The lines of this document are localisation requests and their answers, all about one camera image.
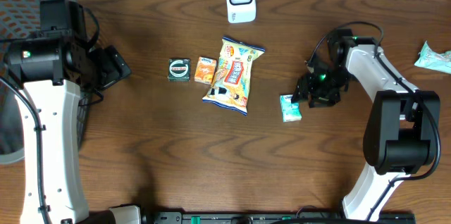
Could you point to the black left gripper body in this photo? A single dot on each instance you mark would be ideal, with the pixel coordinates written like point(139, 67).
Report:
point(115, 66)

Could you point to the orange Kleenex tissue pack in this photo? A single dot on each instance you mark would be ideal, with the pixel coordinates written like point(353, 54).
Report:
point(205, 70)

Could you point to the grey plastic mesh basket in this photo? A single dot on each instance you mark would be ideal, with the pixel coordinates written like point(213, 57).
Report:
point(19, 20)

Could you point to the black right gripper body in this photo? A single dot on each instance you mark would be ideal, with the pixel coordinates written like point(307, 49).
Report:
point(324, 85)

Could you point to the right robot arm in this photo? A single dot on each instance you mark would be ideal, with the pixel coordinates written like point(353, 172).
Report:
point(401, 141)

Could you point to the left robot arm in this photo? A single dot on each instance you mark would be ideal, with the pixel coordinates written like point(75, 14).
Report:
point(48, 72)

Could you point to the yellow snack chip bag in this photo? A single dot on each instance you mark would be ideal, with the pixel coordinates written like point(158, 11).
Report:
point(231, 83)

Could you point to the green Zam-Buk ointment box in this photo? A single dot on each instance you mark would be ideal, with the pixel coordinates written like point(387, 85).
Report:
point(179, 69)

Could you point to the large wet wipes pack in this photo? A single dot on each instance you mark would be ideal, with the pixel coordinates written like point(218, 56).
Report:
point(432, 60)

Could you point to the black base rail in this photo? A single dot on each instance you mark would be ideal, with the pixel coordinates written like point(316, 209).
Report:
point(172, 217)

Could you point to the green Kleenex tissue pack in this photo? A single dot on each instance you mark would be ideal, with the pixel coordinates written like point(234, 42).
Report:
point(290, 111)

